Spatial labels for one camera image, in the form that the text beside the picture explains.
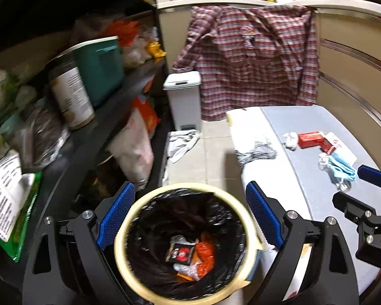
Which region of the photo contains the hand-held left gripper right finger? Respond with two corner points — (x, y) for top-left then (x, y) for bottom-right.
(245, 180), (360, 305)

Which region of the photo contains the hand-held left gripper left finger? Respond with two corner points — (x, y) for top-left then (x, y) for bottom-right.
(22, 181), (140, 305)

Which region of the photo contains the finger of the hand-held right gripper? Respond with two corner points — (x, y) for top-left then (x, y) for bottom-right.
(357, 164), (381, 190)
(333, 191), (381, 265)

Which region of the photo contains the blue face mask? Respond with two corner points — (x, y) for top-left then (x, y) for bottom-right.
(319, 151), (359, 192)

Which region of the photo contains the yellow-rimmed bin with black liner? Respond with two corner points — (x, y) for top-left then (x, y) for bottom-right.
(114, 182), (264, 303)

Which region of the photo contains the red plastic bag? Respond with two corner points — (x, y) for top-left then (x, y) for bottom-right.
(192, 233), (216, 278)

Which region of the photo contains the black and red packet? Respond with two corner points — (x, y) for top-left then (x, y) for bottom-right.
(168, 241), (196, 265)

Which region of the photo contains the orange snack packet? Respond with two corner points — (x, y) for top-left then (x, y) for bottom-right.
(174, 271), (195, 284)

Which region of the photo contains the clear plastic wrapper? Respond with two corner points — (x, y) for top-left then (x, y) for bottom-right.
(177, 260), (204, 282)

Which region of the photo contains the white and red carton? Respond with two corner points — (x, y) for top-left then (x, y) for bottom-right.
(320, 132), (358, 163)

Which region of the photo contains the black and white checked cloth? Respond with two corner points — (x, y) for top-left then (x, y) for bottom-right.
(234, 136), (279, 170)

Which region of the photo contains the white and pink sack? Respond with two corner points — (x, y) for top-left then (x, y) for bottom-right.
(106, 110), (155, 192)

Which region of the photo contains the red cardboard box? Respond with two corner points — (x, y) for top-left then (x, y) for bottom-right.
(298, 131), (326, 149)

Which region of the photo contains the crumpled white tissue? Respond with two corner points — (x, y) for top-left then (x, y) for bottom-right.
(282, 132), (299, 150)

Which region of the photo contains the black metal shelf rack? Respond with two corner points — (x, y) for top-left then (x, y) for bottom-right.
(0, 0), (170, 293)

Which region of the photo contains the grey and white floor rag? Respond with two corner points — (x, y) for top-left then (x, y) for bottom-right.
(166, 129), (201, 165)

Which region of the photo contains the green food packet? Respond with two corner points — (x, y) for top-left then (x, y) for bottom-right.
(0, 151), (42, 264)

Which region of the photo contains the orange printed sack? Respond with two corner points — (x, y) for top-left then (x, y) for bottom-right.
(132, 96), (161, 139)

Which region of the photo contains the dark bag of dried goods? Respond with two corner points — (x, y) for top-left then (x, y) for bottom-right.
(22, 108), (71, 169)

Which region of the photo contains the labelled jar with dark lid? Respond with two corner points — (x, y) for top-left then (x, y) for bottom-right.
(47, 54), (96, 131)

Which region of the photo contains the white pedal bin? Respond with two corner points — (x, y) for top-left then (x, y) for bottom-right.
(163, 71), (204, 131)

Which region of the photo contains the teal storage box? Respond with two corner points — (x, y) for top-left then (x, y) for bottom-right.
(71, 36), (125, 109)

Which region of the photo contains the red plaid shirt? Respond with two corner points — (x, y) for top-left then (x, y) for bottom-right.
(172, 5), (320, 122)

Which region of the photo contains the yellow small packet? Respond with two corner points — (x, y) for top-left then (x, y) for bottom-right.
(145, 41), (165, 59)

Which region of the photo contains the orange plastic bag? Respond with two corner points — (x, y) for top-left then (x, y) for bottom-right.
(109, 20), (140, 47)

